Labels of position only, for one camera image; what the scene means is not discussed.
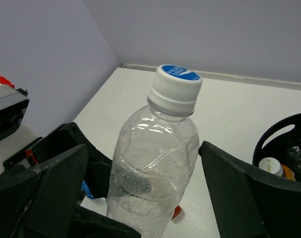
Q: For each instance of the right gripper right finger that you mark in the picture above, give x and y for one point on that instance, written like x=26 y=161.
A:
x=249 y=202

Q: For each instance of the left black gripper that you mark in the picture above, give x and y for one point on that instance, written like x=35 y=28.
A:
x=84 y=222

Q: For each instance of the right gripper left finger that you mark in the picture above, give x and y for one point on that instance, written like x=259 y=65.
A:
x=38 y=202

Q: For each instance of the orange juice bottle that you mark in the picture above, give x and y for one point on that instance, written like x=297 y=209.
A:
x=273 y=166

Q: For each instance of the clear unlabeled bottle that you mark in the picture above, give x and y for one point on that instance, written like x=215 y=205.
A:
x=155 y=154

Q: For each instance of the crushed clear bottle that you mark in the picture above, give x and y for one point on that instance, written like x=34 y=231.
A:
x=293 y=160

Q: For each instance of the black cylindrical bin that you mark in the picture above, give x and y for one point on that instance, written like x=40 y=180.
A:
x=278 y=146

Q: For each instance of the blue label water bottle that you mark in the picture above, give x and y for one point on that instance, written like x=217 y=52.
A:
x=85 y=189

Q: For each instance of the red cap bottle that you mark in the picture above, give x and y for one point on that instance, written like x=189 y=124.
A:
x=176 y=212

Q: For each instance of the aluminium table rail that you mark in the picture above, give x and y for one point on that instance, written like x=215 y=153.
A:
x=226 y=77

